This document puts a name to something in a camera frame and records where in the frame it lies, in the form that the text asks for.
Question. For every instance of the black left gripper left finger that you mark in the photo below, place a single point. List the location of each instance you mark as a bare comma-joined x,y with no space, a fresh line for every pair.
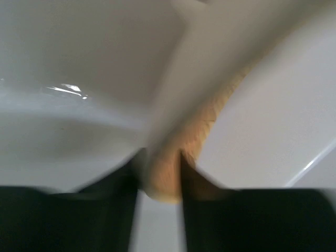
97,217

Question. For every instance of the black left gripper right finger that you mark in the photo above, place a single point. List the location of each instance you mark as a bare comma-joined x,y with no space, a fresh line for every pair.
261,219

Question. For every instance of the woven bamboo fan-shaped tray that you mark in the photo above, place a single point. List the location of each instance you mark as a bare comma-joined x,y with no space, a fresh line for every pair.
162,180

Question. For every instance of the translucent white plastic bin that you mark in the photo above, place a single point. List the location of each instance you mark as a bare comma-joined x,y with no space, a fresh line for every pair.
85,84

